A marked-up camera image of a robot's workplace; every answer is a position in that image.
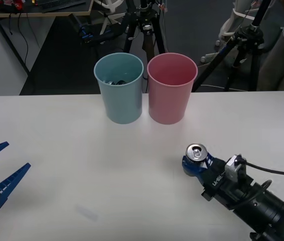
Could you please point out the pink plastic bin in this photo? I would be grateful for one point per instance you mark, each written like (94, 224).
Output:
(168, 103)

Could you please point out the white chair base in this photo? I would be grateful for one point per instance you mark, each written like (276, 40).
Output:
(232, 27)

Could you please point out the pale blue plastic bin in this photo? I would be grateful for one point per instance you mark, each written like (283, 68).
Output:
(122, 103)

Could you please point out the black and blue device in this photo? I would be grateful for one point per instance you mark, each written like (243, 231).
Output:
(94, 33)

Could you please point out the white office chair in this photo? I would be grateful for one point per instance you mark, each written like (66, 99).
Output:
(109, 15)

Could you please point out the wooden-edged desk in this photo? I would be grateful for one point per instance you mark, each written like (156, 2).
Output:
(64, 13)

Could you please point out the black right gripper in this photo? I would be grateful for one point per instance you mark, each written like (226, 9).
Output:
(219, 187)

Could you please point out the black keyboard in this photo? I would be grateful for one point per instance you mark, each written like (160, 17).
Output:
(56, 3)

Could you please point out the black camera tripod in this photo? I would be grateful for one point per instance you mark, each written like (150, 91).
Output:
(148, 30)

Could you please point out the black tripod with blue legs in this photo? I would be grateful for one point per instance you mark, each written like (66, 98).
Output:
(247, 35)

